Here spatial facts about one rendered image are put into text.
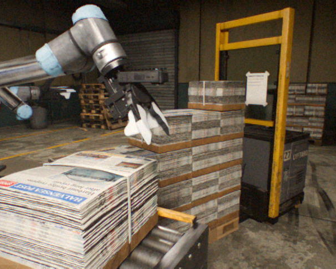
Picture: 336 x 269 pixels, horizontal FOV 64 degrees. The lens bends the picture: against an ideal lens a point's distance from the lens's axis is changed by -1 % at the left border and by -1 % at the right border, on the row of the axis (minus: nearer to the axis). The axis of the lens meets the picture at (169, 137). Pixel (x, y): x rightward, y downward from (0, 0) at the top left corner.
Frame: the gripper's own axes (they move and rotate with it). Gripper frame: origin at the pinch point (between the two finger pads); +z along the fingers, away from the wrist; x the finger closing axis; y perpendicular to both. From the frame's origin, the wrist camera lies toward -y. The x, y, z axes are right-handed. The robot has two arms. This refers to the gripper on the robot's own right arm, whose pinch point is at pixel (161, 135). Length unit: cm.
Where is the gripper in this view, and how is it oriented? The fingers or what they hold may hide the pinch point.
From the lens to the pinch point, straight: 63.9
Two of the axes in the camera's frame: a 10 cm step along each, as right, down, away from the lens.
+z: 4.8, 8.8, -0.2
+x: -3.7, 1.8, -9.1
